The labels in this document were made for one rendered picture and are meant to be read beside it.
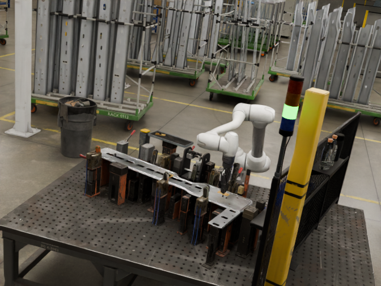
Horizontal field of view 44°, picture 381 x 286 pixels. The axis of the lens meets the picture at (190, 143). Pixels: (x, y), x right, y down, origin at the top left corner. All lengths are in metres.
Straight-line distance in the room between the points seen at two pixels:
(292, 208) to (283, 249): 0.26
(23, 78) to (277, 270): 4.97
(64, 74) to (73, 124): 2.01
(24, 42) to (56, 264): 3.44
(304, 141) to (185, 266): 1.20
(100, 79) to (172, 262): 5.09
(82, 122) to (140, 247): 3.14
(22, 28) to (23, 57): 0.37
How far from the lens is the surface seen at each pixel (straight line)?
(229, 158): 3.26
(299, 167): 2.54
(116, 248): 3.26
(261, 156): 4.11
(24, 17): 6.77
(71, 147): 6.31
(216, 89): 9.72
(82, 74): 7.94
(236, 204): 3.36
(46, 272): 4.25
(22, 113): 7.08
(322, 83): 10.28
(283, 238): 2.72
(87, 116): 6.15
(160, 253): 3.25
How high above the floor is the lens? 2.49
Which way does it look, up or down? 20 degrees down
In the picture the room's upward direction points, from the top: 8 degrees clockwise
